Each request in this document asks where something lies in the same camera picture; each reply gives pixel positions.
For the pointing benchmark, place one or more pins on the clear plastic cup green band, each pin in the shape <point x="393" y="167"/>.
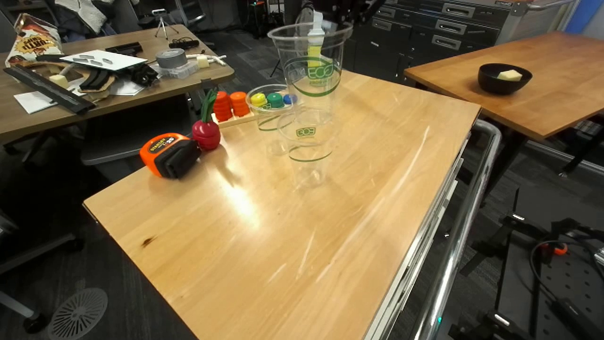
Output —
<point x="308" y="129"/>

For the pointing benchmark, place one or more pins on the wooden peg toy tray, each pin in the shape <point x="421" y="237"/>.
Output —
<point x="234" y="120"/>

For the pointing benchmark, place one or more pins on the snack bag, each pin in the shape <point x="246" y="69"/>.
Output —
<point x="32" y="37"/>

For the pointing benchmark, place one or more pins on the blue peg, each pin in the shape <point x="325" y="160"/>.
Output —
<point x="287" y="99"/>

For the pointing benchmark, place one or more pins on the orange black tape measure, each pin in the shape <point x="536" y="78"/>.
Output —
<point x="168" y="156"/>

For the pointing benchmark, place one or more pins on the red toy radish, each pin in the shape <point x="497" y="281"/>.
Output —
<point x="204" y="131"/>

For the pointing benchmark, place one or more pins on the grey tape roll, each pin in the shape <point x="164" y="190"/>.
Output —
<point x="170" y="58"/>

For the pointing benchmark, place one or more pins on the red orange peg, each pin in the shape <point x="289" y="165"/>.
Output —
<point x="221" y="107"/>

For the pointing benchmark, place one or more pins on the green peg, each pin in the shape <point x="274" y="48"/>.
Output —
<point x="276" y="101"/>

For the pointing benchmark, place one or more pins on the black bowl with food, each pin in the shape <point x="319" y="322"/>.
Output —
<point x="500" y="78"/>

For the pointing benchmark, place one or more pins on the white paper sheet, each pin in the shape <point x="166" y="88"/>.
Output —
<point x="104" y="60"/>

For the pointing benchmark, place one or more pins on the yellow label spray bottle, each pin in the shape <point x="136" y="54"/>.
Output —
<point x="315" y="44"/>

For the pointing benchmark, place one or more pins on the yellow peg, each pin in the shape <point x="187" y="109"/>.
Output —
<point x="259" y="101"/>

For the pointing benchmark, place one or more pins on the black keyboard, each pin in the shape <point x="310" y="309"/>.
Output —
<point x="72" y="103"/>

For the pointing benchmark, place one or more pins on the steel tool cart handle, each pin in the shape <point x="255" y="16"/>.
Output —
<point x="487" y="141"/>

